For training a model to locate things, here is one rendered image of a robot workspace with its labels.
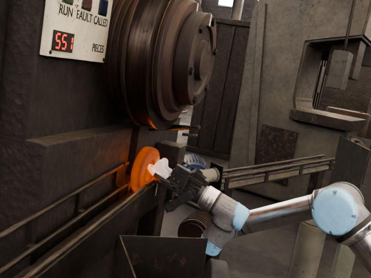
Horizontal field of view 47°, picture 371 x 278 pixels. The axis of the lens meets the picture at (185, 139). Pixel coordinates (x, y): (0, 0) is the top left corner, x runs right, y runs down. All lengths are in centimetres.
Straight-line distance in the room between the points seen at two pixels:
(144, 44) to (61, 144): 34
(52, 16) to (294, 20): 321
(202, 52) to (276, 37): 280
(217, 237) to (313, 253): 72
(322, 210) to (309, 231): 77
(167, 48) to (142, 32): 8
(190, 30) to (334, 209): 61
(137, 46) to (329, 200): 64
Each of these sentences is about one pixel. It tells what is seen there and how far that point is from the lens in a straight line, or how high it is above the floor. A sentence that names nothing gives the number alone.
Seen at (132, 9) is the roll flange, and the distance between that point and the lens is 117.
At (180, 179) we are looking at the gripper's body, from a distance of 133.
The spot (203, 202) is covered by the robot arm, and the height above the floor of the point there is 69.
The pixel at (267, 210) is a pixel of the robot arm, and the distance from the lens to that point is 141.
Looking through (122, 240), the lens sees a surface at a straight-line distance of 94.
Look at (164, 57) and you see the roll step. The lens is 117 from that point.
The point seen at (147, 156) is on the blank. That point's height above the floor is 79.
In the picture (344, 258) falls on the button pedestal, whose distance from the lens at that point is 204.
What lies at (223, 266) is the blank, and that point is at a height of 75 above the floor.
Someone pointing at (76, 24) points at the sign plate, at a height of 114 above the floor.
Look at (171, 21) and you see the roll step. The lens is 120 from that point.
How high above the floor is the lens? 109
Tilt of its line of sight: 10 degrees down
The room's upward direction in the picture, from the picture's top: 10 degrees clockwise
